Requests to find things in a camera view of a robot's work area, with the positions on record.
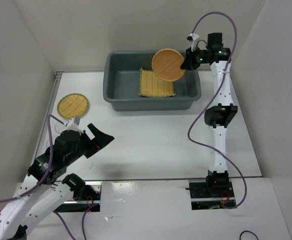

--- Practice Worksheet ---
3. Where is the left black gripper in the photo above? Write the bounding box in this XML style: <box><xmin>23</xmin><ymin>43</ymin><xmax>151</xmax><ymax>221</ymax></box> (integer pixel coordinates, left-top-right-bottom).
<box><xmin>66</xmin><ymin>122</ymin><xmax>115</xmax><ymax>164</ymax></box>

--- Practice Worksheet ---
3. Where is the round orange woven tray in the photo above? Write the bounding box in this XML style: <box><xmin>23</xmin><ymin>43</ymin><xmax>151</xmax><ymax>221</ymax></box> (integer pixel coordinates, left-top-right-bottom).
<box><xmin>151</xmin><ymin>48</ymin><xmax>185</xmax><ymax>82</ymax></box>

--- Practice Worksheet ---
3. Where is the square bamboo mat tray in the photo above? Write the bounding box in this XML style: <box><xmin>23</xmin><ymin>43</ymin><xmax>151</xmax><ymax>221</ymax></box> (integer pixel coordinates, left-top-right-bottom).
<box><xmin>139</xmin><ymin>68</ymin><xmax>175</xmax><ymax>98</ymax></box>

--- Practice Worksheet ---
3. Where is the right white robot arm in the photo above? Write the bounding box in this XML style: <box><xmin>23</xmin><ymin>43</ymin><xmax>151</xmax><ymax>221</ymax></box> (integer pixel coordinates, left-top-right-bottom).
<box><xmin>180</xmin><ymin>32</ymin><xmax>238</xmax><ymax>198</ymax></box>

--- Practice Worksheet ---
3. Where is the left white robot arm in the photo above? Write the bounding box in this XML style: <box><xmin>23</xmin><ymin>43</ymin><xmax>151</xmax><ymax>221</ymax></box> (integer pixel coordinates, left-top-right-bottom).
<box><xmin>0</xmin><ymin>123</ymin><xmax>114</xmax><ymax>240</ymax></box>

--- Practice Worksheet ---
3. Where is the grey plastic bin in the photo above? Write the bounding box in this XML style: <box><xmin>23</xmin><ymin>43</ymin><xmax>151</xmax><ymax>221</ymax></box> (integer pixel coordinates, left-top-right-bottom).
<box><xmin>103</xmin><ymin>50</ymin><xmax>201</xmax><ymax>112</ymax></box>

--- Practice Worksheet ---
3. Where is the clear glass bowl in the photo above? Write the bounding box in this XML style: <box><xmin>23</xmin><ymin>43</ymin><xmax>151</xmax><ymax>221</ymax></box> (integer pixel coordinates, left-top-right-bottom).
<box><xmin>45</xmin><ymin>121</ymin><xmax>66</xmax><ymax>148</ymax></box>

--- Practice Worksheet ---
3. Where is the round green-rimmed bamboo tray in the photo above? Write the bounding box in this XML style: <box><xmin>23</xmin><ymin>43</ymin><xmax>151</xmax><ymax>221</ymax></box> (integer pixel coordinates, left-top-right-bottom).
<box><xmin>57</xmin><ymin>93</ymin><xmax>89</xmax><ymax>119</ymax></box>

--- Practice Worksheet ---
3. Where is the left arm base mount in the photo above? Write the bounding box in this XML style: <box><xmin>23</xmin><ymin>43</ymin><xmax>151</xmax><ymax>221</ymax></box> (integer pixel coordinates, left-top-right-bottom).
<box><xmin>55</xmin><ymin>181</ymin><xmax>102</xmax><ymax>213</ymax></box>

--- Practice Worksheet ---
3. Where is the aluminium table edge rail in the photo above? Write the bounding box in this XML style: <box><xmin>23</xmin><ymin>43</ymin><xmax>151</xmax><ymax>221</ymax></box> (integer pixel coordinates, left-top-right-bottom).
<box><xmin>30</xmin><ymin>71</ymin><xmax>64</xmax><ymax>165</ymax></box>

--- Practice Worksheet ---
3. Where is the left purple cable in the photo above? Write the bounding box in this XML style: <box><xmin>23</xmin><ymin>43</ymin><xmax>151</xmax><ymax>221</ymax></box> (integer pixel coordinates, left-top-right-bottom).
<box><xmin>0</xmin><ymin>114</ymin><xmax>86</xmax><ymax>240</ymax></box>

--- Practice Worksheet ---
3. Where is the purple cable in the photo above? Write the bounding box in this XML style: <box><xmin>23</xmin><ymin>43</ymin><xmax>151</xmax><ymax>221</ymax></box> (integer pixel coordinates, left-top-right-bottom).
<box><xmin>187</xmin><ymin>11</ymin><xmax>248</xmax><ymax>210</ymax></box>
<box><xmin>0</xmin><ymin>114</ymin><xmax>86</xmax><ymax>240</ymax></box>

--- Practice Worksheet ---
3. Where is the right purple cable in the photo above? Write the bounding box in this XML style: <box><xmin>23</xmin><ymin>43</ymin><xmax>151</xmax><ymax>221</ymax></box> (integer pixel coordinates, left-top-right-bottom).
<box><xmin>187</xmin><ymin>11</ymin><xmax>248</xmax><ymax>210</ymax></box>

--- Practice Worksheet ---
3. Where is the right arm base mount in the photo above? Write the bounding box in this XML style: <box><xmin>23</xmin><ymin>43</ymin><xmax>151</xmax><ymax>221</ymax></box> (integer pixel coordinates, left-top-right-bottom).
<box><xmin>185</xmin><ymin>179</ymin><xmax>236</xmax><ymax>211</ymax></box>

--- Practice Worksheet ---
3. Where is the black cable loop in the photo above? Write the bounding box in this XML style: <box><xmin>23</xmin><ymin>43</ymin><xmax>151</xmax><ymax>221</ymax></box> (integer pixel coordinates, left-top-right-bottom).
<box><xmin>239</xmin><ymin>230</ymin><xmax>260</xmax><ymax>240</ymax></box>

